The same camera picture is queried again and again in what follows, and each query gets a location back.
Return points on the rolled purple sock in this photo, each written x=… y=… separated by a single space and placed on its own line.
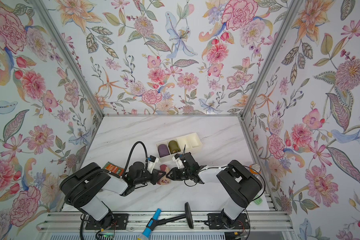
x=163 y=150

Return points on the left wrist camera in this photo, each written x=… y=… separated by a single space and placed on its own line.
x=152 y=161

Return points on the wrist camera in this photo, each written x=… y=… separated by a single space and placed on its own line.
x=152 y=161
x=176 y=159

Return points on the cream divided organizer tray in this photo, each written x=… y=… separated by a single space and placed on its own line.
x=190 y=143

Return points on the green sponge object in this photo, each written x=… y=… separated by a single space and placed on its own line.
x=258 y=200

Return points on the aluminium corner post left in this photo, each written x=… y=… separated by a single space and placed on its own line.
x=68 y=58

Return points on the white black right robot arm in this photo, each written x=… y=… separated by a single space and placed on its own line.
x=237 y=180

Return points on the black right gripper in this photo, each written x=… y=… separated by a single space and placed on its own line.
x=175 y=176

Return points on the blue handled black tool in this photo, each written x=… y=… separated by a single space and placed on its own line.
x=154 y=222

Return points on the beige pink purple striped sock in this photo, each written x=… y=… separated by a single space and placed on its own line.
x=164 y=180

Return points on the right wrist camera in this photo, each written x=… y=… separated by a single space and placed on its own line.
x=176 y=159

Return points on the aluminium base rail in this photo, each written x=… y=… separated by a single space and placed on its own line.
x=263 y=226

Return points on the rolled green sock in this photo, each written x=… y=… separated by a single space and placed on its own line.
x=174 y=147

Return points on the aluminium corner post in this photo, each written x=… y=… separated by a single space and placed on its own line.
x=269 y=60
x=68 y=58

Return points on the green packet on table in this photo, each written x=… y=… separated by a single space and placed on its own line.
x=114 y=169

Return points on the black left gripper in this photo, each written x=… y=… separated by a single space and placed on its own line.
x=154 y=178

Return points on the aluminium corner post right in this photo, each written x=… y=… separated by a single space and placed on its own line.
x=269 y=60

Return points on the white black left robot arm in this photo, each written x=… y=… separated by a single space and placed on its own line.
x=81 y=188

